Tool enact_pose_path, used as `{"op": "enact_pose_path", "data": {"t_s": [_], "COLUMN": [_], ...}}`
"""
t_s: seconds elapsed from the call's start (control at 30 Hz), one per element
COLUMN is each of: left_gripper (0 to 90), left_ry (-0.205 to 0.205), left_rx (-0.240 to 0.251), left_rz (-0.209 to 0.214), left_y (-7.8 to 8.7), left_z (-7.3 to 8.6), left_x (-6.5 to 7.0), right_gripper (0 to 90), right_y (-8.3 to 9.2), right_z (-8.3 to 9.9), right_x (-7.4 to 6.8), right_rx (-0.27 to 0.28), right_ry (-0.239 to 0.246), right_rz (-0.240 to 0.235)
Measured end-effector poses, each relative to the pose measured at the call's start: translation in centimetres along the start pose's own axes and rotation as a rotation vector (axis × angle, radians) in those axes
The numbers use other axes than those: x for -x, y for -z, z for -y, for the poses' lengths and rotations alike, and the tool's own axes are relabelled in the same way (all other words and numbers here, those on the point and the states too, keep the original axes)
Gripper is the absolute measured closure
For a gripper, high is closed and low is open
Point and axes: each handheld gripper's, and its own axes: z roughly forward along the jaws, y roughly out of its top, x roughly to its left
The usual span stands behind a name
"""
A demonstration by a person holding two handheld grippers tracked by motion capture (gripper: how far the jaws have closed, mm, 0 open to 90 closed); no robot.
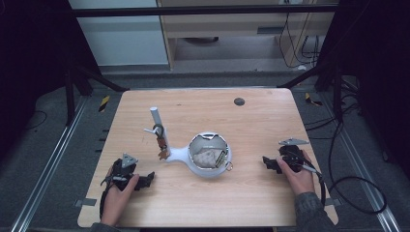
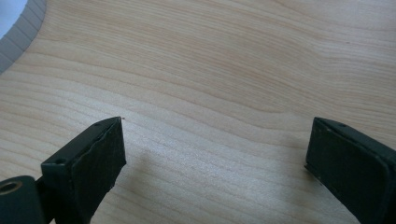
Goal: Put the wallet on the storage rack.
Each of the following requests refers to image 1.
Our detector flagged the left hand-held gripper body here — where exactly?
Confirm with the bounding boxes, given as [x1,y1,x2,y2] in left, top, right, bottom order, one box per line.
[109,153,139,191]

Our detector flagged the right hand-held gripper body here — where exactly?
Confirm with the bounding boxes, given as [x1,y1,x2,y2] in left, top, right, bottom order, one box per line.
[278,137,310,173]

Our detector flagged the brown strap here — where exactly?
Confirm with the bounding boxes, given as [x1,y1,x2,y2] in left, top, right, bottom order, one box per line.
[152,123,172,161]

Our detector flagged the white stand with bowl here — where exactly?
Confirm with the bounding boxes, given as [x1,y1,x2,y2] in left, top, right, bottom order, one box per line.
[143,105,233,179]

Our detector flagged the grey quilted pouch with ring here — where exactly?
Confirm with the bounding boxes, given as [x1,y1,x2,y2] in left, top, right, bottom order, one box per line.
[191,146,234,172]

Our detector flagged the person's left hand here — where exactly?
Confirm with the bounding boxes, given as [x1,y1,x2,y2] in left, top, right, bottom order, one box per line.
[101,173,140,224]

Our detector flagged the person's right hand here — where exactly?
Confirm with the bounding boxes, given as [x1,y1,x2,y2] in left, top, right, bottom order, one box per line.
[276,150,319,197]

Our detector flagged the grey tape piece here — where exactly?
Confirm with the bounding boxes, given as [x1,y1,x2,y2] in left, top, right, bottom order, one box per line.
[73,197,98,208]
[324,197,342,208]

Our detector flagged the yellow and black tape strip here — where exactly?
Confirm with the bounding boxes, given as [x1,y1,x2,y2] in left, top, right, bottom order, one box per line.
[98,95,111,113]
[304,92,324,107]

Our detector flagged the black metal stand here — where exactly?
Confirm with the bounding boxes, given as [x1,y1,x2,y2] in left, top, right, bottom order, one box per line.
[63,62,131,128]
[276,59,345,122]

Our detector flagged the black curtain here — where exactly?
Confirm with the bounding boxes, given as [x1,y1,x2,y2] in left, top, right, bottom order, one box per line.
[0,0,102,159]
[314,0,410,182]

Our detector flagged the white cabinet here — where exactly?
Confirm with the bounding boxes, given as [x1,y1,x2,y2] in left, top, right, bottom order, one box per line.
[68,0,170,68]

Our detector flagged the light wooden desk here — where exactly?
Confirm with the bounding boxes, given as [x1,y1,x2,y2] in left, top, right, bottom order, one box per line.
[156,0,337,71]

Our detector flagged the black horizontal bar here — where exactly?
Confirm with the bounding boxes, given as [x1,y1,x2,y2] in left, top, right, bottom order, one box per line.
[68,3,340,18]

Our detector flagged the left hand-held gripper cable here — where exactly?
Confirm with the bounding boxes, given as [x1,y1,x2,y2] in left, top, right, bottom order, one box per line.
[99,175,129,220]

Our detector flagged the hand-held gripper cable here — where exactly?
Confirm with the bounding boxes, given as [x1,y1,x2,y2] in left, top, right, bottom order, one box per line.
[301,163,327,208]
[99,175,129,220]

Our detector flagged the looped black floor cable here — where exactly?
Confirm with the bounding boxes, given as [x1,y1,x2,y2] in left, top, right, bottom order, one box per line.
[304,110,388,216]

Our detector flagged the right hand-held gripper cable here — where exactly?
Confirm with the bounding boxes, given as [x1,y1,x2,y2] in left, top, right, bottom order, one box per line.
[301,163,327,208]

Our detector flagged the aluminium floor rail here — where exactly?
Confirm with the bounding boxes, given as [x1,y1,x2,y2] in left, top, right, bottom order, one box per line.
[320,93,403,232]
[9,96,90,232]

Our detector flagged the thin black floor cable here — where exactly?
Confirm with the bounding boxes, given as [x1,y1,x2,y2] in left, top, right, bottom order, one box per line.
[22,109,48,131]

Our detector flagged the hanging black cables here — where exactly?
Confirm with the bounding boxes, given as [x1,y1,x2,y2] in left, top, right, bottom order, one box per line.
[278,12,321,70]

